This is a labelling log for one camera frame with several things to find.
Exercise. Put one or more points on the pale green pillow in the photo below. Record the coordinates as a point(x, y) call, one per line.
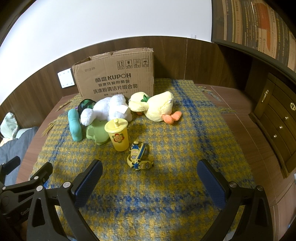
point(8, 125)

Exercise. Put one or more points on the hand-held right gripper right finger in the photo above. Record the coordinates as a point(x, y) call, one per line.
point(211, 183)

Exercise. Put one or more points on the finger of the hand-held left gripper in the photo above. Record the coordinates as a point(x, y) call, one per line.
point(44, 172)
point(11, 162)

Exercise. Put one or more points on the grey bed blanket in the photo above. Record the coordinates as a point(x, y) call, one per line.
point(16, 146)

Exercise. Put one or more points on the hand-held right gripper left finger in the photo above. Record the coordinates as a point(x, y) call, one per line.
point(89, 179)

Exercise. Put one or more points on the yellow minion figure toy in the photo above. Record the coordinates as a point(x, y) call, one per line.
point(136, 154)

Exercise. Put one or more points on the white wall switch plate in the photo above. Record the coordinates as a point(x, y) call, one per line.
point(66, 78)

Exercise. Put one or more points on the wooden drawer cabinet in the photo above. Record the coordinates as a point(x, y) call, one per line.
point(277, 129)

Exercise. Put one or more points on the green frog toy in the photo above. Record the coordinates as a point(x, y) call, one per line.
point(96, 134)

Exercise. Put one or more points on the yellow duck plush toy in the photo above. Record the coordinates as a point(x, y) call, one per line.
point(157, 106)

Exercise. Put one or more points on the white plush toy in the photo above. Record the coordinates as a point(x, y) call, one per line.
point(108, 109)

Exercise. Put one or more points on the green ball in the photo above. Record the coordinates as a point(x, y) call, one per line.
point(86, 104)

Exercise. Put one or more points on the framed wall poster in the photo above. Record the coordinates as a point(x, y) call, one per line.
point(254, 23)

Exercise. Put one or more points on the brown cardboard box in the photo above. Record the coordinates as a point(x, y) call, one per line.
point(111, 74)

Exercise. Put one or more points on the teal plush pillow toy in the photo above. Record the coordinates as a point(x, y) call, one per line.
point(75, 125)

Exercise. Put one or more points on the yellow lidded cup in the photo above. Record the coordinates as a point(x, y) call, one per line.
point(118, 139)

